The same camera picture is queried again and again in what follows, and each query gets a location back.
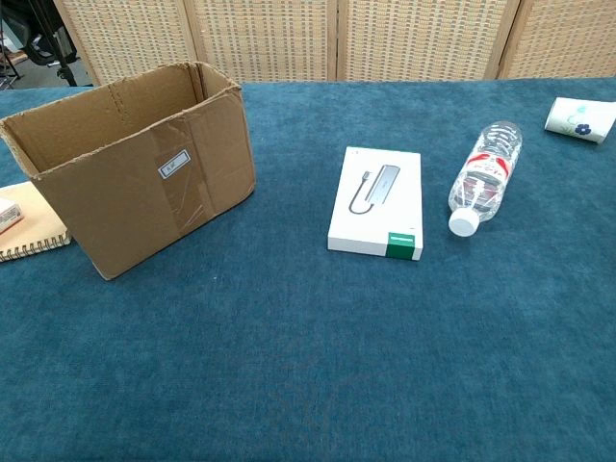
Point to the black tripod stand equipment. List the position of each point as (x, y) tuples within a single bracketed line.
[(45, 45)]

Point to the brown open cardboard box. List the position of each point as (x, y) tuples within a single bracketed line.
[(120, 202)]

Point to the white USB hub product box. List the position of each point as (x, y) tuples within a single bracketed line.
[(380, 202)]

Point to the white floral paper cup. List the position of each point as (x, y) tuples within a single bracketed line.
[(580, 120)]

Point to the clear plastic water bottle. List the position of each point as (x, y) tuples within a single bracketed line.
[(486, 178)]

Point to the spiral-bound kraft notebook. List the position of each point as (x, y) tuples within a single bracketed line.
[(33, 226)]

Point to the blue velvet tablecloth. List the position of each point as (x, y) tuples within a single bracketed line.
[(308, 346)]

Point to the woven rattan screen panel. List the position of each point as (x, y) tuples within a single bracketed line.
[(423, 38), (563, 38), (125, 38), (264, 38)]

